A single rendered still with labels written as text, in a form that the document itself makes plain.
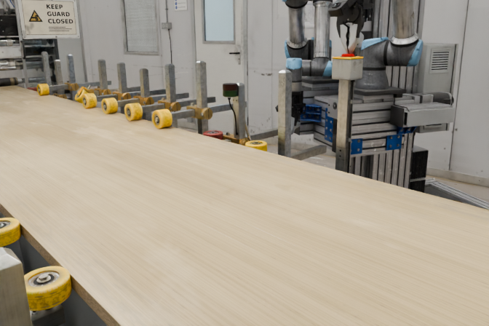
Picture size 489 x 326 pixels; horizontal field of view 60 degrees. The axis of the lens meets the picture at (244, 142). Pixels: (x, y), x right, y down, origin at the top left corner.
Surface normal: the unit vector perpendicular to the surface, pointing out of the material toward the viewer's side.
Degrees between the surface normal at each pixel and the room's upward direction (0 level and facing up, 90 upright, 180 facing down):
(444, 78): 90
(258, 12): 90
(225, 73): 90
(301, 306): 0
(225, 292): 0
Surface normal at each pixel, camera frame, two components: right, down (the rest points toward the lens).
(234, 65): -0.65, 0.20
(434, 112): 0.33, 0.23
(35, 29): 0.68, 0.18
